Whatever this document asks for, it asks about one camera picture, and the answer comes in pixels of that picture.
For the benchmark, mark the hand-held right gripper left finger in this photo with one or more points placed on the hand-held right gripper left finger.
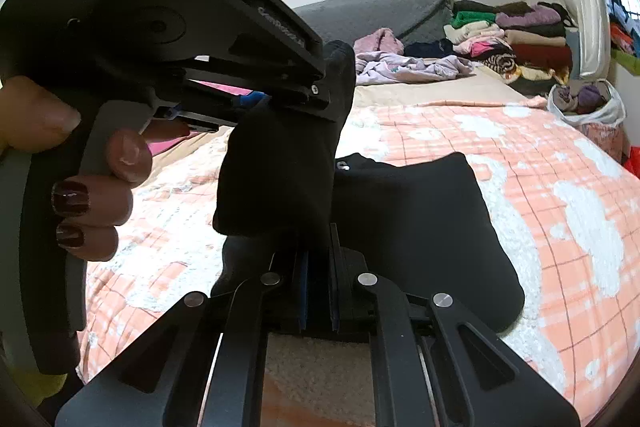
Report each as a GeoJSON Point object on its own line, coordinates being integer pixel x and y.
{"type": "Point", "coordinates": [302, 287]}

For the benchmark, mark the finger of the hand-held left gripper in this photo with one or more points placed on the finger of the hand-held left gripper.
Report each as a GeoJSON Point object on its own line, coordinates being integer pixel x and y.
{"type": "Point", "coordinates": [280, 22]}
{"type": "Point", "coordinates": [280, 94]}

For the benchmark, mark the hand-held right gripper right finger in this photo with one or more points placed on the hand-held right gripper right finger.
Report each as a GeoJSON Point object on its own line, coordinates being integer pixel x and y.
{"type": "Point", "coordinates": [334, 287]}

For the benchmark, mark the black garment with orange cuffs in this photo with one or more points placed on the black garment with orange cuffs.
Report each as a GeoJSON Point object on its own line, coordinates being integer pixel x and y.
{"type": "Point", "coordinates": [425, 232]}

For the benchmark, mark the stack of folded clothes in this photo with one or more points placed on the stack of folded clothes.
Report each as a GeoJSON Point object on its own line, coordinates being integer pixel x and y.
{"type": "Point", "coordinates": [530, 42]}

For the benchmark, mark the white bag of clothes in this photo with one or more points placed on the white bag of clothes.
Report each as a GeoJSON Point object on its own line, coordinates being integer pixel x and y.
{"type": "Point", "coordinates": [585, 99]}

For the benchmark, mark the person's left hand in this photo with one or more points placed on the person's left hand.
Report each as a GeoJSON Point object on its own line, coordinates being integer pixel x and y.
{"type": "Point", "coordinates": [100, 207]}

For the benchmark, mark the grey pillow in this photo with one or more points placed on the grey pillow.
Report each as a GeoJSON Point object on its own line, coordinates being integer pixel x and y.
{"type": "Point", "coordinates": [380, 7]}

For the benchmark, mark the dusty pink garment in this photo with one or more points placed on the dusty pink garment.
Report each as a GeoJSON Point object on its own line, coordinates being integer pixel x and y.
{"type": "Point", "coordinates": [382, 42]}

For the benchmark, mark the lilac floral garment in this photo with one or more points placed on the lilac floral garment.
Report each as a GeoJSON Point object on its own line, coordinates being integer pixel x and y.
{"type": "Point", "coordinates": [400, 69]}

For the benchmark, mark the pink comforter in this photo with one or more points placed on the pink comforter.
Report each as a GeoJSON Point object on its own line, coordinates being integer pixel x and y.
{"type": "Point", "coordinates": [167, 148]}

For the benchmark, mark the navy garment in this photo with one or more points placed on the navy garment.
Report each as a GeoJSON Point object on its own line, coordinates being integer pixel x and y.
{"type": "Point", "coordinates": [430, 49]}

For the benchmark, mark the peach white plaid blanket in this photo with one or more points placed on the peach white plaid blanket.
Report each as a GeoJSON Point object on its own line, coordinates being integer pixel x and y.
{"type": "Point", "coordinates": [500, 132]}

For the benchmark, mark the person's yellow clothing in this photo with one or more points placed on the person's yellow clothing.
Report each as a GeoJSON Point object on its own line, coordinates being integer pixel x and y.
{"type": "Point", "coordinates": [45, 387]}

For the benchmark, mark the patterned cloth heap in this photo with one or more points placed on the patterned cloth heap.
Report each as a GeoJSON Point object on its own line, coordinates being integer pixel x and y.
{"type": "Point", "coordinates": [607, 142]}

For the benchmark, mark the green box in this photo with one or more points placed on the green box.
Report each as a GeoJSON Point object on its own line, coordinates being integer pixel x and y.
{"type": "Point", "coordinates": [629, 61]}

